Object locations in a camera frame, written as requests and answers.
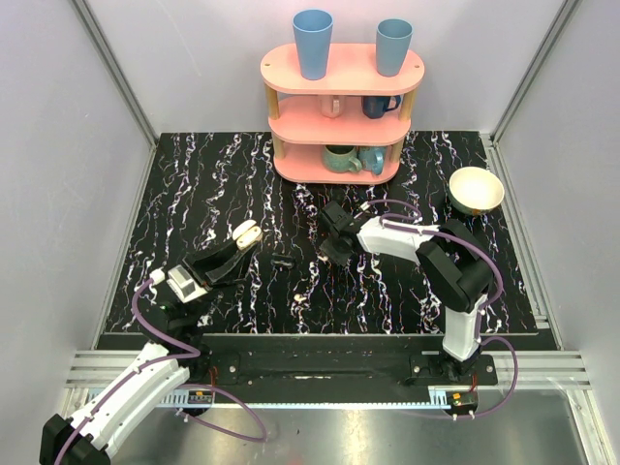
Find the white earbud charging case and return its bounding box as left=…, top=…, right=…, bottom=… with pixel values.
left=232, top=219, right=263, bottom=250

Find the black earbud charging case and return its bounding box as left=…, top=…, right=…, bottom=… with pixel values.
left=270, top=254, right=295, bottom=270

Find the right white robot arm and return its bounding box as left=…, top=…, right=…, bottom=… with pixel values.
left=319, top=201, right=504, bottom=385

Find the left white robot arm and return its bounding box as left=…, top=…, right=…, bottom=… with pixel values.
left=40, top=226, right=263, bottom=464

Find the teal glazed ceramic mug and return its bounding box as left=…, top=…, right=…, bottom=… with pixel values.
left=322, top=145, right=362, bottom=173

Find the light blue butterfly mug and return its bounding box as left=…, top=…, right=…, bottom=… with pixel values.
left=357, top=146, right=387, bottom=175

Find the pink ceramic mug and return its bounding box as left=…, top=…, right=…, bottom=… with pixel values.
left=319, top=95, right=346, bottom=119

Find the dark blue ceramic mug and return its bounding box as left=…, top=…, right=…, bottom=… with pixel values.
left=361, top=95, right=402, bottom=119

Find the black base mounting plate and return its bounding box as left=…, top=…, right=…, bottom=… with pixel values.
left=190, top=334, right=498, bottom=388

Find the cream ceramic bowl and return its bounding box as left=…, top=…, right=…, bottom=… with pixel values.
left=449, top=167, right=505, bottom=216

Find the pink three-tier shelf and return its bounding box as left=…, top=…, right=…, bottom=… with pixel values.
left=260, top=44, right=425, bottom=185

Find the right blue plastic tumbler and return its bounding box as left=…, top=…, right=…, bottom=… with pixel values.
left=376, top=18, right=414, bottom=78

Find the blue plastic tumbler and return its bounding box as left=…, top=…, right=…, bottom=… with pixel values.
left=376, top=18, right=414, bottom=78
left=293, top=9, right=333, bottom=80

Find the left blue plastic tumbler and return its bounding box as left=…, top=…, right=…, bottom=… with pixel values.
left=293, top=9, right=333, bottom=80

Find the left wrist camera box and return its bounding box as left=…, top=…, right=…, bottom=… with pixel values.
left=167, top=265, right=207, bottom=303

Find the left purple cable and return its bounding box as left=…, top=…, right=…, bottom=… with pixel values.
left=52, top=269, right=268, bottom=465

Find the aluminium frame post left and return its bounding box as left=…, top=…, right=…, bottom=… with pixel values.
left=69, top=0, right=159, bottom=147

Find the aluminium frame post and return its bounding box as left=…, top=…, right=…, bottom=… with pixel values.
left=69, top=0, right=159, bottom=147
left=488, top=0, right=581, bottom=146

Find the aluminium frame post right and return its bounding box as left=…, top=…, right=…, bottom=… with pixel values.
left=488, top=0, right=581, bottom=146

